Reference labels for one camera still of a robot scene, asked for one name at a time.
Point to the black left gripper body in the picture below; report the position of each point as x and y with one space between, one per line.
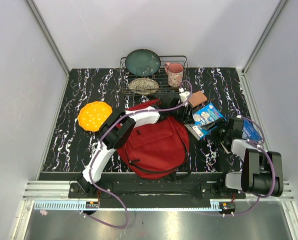
180 113

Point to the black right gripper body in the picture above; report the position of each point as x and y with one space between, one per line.
219 134

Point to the blue treehouse comic book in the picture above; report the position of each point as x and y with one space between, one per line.
207 115

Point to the blue Animal Farm book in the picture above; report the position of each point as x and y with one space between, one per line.
250 132

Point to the red backpack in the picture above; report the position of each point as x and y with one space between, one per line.
154 151

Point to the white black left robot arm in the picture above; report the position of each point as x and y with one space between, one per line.
116 130

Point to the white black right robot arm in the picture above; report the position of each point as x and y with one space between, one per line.
262 173

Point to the pink leather wallet notebook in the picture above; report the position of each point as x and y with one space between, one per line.
197 98

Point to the pink patterned mug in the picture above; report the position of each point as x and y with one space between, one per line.
174 73

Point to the beige patterned small plate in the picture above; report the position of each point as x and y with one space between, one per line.
143 86

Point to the dark teal plate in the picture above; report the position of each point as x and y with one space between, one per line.
142 62

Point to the orange dotted plate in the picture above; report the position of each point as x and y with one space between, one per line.
92 116

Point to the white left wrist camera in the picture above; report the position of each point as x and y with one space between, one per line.
184 94

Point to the black wire dish rack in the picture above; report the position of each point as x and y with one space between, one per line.
126 77

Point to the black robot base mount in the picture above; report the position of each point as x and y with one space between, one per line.
183 191

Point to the aluminium frame rail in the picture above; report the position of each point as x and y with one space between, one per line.
47 35

